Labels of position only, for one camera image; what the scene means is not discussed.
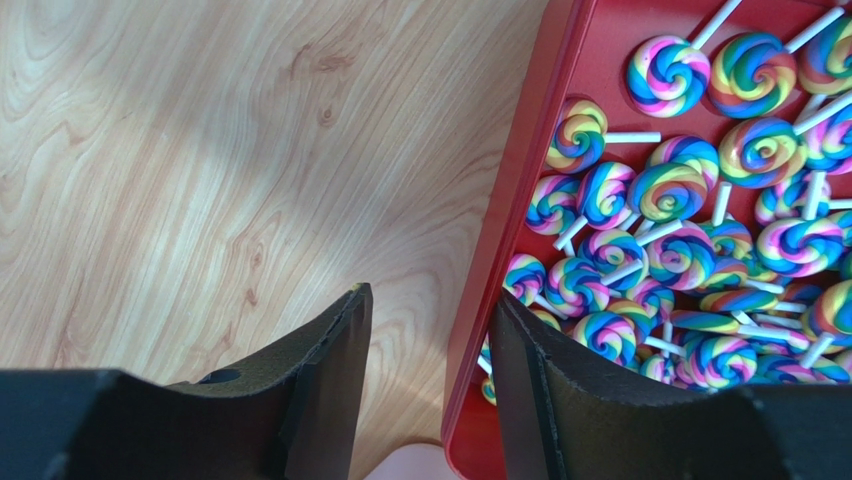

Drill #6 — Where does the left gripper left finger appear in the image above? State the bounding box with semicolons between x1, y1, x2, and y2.
1;283;373;479

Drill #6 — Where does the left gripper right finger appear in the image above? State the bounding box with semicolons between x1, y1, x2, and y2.
490;293;851;479

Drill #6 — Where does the red tray of swirl lollipops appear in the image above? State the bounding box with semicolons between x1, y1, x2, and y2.
442;1;851;479

